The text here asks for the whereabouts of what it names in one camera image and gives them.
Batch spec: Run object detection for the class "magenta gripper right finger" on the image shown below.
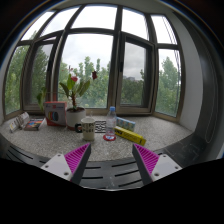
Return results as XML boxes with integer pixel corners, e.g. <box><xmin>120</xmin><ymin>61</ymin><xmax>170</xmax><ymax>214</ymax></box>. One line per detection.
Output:
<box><xmin>132</xmin><ymin>144</ymin><xmax>182</xmax><ymax>185</ymax></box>

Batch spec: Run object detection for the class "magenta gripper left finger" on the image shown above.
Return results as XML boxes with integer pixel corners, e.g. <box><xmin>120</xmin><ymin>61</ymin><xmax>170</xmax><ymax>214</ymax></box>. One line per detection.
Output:
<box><xmin>42</xmin><ymin>143</ymin><xmax>91</xmax><ymax>185</ymax></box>

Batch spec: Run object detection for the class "clear plastic water bottle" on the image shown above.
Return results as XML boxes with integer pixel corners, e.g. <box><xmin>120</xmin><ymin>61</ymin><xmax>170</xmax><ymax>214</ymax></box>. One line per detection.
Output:
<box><xmin>106</xmin><ymin>106</ymin><xmax>117</xmax><ymax>136</ymax></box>

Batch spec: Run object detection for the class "yellow long box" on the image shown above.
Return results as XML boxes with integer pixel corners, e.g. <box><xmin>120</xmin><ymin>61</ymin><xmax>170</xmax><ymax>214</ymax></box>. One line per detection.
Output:
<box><xmin>115</xmin><ymin>126</ymin><xmax>146</xmax><ymax>146</ymax></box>

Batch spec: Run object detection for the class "white mug black lettering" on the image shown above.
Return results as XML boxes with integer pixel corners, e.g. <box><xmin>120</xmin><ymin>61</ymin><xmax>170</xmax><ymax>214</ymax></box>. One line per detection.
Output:
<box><xmin>75</xmin><ymin>117</ymin><xmax>95</xmax><ymax>141</ymax></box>

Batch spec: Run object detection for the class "red round coaster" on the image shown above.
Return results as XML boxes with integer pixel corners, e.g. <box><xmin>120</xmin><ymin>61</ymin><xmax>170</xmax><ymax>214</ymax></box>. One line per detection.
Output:
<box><xmin>103</xmin><ymin>134</ymin><xmax>116</xmax><ymax>141</ymax></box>

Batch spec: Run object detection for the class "black white marker sheet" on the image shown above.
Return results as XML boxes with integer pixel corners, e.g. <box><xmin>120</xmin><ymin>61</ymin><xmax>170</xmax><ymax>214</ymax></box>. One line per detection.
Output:
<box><xmin>95</xmin><ymin>121</ymin><xmax>106</xmax><ymax>133</ymax></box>

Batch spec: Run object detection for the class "white pot flowering plant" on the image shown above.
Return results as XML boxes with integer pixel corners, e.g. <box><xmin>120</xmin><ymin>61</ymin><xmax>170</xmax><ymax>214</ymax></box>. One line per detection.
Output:
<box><xmin>59</xmin><ymin>71</ymin><xmax>97</xmax><ymax>130</ymax></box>

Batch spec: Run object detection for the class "light blue patterned box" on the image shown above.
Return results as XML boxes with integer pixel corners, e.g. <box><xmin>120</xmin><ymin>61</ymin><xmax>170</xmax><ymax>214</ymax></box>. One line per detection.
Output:
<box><xmin>116</xmin><ymin>117</ymin><xmax>135</xmax><ymax>131</ymax></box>

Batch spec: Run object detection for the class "red cardboard box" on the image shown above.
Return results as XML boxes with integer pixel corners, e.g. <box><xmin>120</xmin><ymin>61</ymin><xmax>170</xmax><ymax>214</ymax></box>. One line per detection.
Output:
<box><xmin>44</xmin><ymin>101</ymin><xmax>67</xmax><ymax>126</ymax></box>

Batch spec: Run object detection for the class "dark colourful book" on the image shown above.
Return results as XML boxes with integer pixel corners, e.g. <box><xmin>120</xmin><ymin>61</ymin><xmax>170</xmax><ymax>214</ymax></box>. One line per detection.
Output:
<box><xmin>24</xmin><ymin>119</ymin><xmax>44</xmax><ymax>131</ymax></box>

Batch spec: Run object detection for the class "black slatted radiator cover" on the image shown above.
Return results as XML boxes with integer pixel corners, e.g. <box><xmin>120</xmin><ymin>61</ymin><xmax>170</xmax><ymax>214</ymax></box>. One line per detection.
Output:
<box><xmin>0</xmin><ymin>131</ymin><xmax>224</xmax><ymax>192</ymax></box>

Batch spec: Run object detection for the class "white crumpled package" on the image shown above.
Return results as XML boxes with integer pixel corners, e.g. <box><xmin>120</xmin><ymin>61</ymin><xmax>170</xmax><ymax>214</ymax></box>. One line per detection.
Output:
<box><xmin>9</xmin><ymin>112</ymin><xmax>29</xmax><ymax>132</ymax></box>

